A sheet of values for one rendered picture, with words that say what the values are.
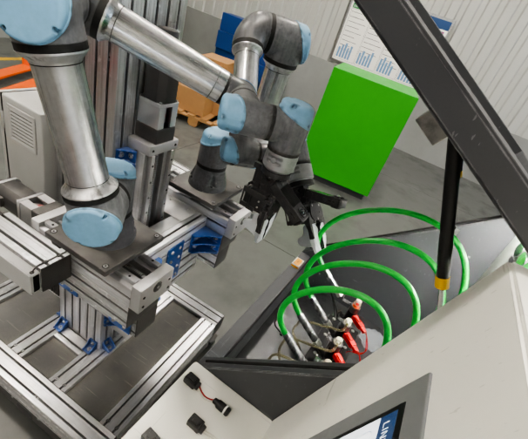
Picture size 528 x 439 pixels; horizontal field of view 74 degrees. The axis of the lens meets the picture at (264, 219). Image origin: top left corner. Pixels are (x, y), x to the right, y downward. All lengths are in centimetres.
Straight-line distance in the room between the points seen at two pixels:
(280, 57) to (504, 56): 631
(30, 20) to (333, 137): 379
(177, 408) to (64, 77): 67
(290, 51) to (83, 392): 151
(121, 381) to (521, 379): 158
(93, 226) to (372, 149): 371
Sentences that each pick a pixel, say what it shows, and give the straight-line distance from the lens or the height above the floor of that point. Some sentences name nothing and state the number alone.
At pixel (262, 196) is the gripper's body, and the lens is 81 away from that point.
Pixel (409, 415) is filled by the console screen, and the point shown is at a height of 143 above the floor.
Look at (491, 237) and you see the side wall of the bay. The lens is 123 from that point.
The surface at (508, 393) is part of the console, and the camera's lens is 35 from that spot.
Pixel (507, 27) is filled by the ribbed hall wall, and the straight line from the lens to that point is 739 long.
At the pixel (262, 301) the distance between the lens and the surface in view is 111.
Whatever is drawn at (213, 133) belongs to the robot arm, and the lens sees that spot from 131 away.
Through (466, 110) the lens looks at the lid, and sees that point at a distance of 45.
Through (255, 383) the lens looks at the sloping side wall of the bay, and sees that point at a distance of 83.
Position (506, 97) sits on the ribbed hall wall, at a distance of 742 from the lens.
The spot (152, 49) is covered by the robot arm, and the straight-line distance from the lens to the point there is 82.
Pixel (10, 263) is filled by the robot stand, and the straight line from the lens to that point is 116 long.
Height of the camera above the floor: 172
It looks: 32 degrees down
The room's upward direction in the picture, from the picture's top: 20 degrees clockwise
